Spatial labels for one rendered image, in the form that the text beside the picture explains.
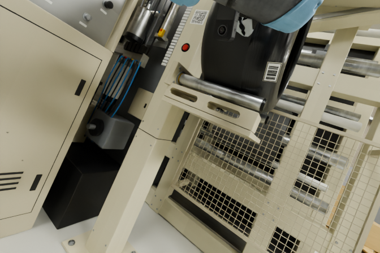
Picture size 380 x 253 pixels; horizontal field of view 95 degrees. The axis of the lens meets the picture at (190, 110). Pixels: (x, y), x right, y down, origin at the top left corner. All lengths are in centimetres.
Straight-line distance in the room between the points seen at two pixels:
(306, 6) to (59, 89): 82
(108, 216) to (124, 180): 18
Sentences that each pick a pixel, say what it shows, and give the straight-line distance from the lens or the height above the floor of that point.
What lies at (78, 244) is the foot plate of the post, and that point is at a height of 1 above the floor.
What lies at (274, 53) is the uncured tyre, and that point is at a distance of 58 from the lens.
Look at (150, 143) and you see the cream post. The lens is 82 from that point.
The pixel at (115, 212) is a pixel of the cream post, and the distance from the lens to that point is 97.
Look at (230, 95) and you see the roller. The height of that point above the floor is 89.
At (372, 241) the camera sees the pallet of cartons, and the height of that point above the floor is 24.
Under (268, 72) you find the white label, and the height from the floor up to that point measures 99.
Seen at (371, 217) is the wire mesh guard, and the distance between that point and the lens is 113.
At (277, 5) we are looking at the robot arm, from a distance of 28.
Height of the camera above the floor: 77
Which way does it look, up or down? 2 degrees up
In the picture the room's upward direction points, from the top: 24 degrees clockwise
